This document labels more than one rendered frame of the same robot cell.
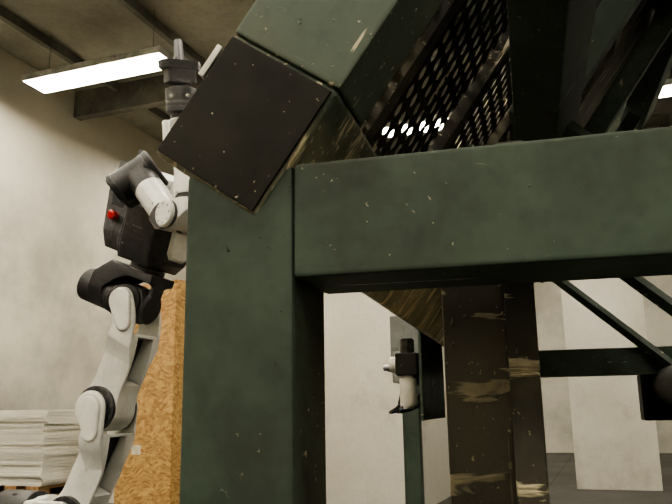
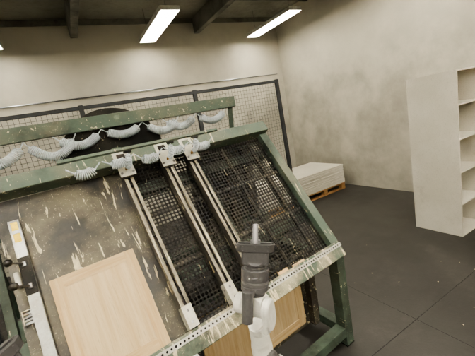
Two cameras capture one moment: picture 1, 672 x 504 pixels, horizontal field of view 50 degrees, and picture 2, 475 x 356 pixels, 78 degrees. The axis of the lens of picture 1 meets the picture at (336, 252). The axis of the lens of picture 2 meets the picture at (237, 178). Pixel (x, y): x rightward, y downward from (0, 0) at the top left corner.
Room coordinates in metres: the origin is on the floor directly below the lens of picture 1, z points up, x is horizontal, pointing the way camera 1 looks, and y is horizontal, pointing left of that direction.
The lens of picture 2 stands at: (2.59, 1.02, 1.99)
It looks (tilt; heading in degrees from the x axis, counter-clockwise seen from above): 11 degrees down; 222
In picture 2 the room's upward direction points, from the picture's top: 11 degrees counter-clockwise
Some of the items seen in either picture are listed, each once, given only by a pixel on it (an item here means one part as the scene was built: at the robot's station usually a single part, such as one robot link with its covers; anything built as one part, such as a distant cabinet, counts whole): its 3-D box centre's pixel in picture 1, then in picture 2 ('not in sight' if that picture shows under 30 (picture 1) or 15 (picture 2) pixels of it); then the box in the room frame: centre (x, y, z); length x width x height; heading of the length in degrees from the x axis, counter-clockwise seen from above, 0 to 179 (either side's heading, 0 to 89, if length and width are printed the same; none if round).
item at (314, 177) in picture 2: not in sight; (287, 188); (-2.73, -2.42, 0.28); 2.46 x 1.04 x 0.55; 160
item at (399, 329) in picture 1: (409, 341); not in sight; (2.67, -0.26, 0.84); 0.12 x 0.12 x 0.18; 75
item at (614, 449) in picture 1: (606, 349); not in sight; (5.78, -2.12, 1.03); 0.60 x 0.58 x 2.05; 160
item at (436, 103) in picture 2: not in sight; (446, 152); (-2.08, 0.53, 1.03); 0.60 x 0.58 x 2.05; 160
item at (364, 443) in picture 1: (388, 367); not in sight; (4.99, -0.34, 0.88); 0.90 x 0.60 x 1.75; 160
